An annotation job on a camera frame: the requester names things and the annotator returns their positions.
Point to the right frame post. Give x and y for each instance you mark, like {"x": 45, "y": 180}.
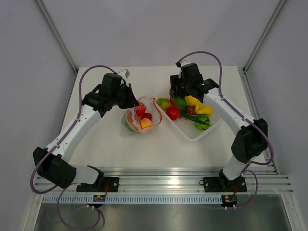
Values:
{"x": 264, "y": 35}

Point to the clear zip bag orange zipper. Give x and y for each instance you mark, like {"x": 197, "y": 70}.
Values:
{"x": 150, "y": 108}

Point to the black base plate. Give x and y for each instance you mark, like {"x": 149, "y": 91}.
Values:
{"x": 109, "y": 184}
{"x": 217, "y": 185}

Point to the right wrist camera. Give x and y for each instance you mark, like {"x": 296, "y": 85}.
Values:
{"x": 183, "y": 63}

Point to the green chives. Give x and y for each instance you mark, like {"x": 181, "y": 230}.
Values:
{"x": 193, "y": 117}

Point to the frame post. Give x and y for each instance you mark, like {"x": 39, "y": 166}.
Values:
{"x": 55, "y": 33}
{"x": 264, "y": 35}

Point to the white plastic basket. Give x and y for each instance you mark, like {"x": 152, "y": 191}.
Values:
{"x": 187, "y": 127}

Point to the red apple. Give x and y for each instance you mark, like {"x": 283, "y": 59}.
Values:
{"x": 173, "y": 113}

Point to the white slotted cable duct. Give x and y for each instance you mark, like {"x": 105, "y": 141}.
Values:
{"x": 133, "y": 199}

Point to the purple grapes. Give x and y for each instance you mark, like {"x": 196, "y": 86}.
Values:
{"x": 190, "y": 110}

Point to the aluminium rail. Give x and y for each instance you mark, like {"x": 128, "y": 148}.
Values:
{"x": 185, "y": 180}

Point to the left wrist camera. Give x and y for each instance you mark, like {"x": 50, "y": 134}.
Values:
{"x": 124, "y": 73}

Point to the watermelon slice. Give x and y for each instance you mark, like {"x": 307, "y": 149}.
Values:
{"x": 129, "y": 123}

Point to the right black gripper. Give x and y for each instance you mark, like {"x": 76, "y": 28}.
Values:
{"x": 175, "y": 81}

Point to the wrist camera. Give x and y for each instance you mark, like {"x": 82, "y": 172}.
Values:
{"x": 183, "y": 63}
{"x": 124, "y": 73}

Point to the orange green mango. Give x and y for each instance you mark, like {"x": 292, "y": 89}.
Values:
{"x": 178, "y": 102}

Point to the green lime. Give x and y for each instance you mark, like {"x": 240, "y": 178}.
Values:
{"x": 164, "y": 103}

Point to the left frame post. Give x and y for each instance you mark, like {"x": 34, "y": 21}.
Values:
{"x": 55, "y": 33}

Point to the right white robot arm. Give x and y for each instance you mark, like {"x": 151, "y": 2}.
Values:
{"x": 250, "y": 134}

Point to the red tomato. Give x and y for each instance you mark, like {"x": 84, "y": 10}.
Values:
{"x": 140, "y": 109}

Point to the peach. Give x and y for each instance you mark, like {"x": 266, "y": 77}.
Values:
{"x": 146, "y": 125}

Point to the red strawberry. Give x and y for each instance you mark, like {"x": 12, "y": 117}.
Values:
{"x": 147, "y": 116}

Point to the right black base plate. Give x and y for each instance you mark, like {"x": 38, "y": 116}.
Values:
{"x": 217, "y": 185}

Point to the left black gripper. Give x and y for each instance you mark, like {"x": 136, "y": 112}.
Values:
{"x": 132, "y": 101}

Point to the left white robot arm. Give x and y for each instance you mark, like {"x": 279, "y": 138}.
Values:
{"x": 52, "y": 162}

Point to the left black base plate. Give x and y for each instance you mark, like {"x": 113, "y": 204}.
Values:
{"x": 109, "y": 184}

